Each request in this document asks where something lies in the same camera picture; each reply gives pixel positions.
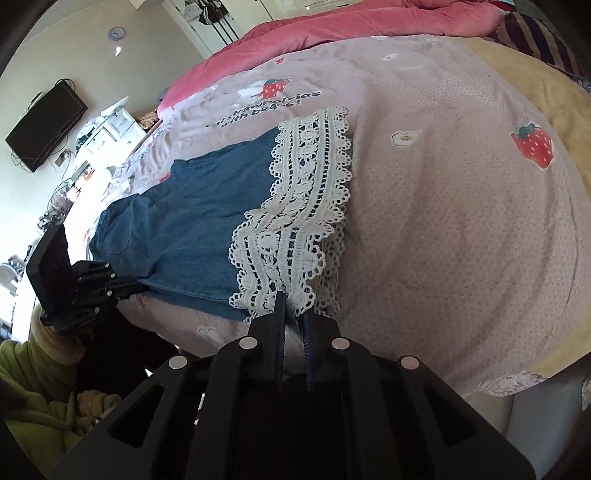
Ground denim pants with lace trim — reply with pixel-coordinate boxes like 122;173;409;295
89;106;354;323

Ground white bed base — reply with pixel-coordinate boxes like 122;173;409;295
464;364;588;468

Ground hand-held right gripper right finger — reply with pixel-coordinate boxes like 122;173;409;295
301;311;537;480

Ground white drawer dresser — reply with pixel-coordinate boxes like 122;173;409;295
76;97;147;172

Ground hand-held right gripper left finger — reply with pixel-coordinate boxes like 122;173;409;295
51;291;288;480

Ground black wall television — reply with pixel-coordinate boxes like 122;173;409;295
6;78;89;173

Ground white door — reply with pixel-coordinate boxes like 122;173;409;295
170;0;242;59

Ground dark striped cloth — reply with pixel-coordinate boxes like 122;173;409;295
493;11;583;80

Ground person's green jacket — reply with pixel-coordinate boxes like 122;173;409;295
0;388;122;464

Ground hanging bags on door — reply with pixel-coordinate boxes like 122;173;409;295
184;0;230;27

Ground strawberry printed bed sheet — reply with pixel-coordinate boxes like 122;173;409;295
60;34;591;398

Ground pink quilt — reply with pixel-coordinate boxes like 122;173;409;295
157;0;505;117

